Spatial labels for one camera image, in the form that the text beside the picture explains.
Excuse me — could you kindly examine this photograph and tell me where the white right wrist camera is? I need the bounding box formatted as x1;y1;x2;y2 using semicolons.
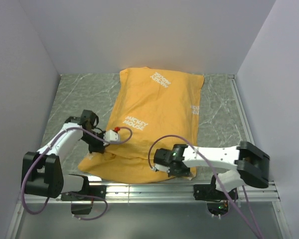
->
151;163;170;173

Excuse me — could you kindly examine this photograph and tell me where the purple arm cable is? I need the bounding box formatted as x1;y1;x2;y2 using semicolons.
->
148;134;265;239
20;126;133;222

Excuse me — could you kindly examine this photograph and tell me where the aluminium front rail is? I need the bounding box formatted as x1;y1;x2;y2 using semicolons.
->
25;181;280;204

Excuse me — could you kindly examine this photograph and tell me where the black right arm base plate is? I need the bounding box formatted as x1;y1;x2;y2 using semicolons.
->
193;184;228;202

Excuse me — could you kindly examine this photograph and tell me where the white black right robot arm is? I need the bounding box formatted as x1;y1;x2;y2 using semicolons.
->
152;141;270;199

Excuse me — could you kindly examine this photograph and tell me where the orange pillowcase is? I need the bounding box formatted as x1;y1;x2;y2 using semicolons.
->
78;68;204;183

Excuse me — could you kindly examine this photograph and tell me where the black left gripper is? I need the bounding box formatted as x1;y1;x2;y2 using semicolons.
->
81;130;110;153

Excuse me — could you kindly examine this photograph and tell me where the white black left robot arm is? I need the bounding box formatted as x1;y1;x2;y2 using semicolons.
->
21;110;105;198

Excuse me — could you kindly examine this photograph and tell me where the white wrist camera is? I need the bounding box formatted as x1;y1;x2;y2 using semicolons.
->
103;127;121;146
151;163;170;173

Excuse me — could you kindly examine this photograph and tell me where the aluminium side rail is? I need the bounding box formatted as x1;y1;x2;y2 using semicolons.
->
228;75;255;144

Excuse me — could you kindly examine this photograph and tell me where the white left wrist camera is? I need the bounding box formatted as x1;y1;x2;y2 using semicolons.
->
103;127;121;146

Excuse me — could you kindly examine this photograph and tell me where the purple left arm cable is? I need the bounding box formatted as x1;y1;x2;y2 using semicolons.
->
20;126;133;222

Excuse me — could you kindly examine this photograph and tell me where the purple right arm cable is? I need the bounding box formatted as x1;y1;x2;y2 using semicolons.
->
148;134;265;239

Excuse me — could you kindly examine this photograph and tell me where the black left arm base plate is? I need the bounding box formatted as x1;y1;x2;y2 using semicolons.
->
61;185;107;201

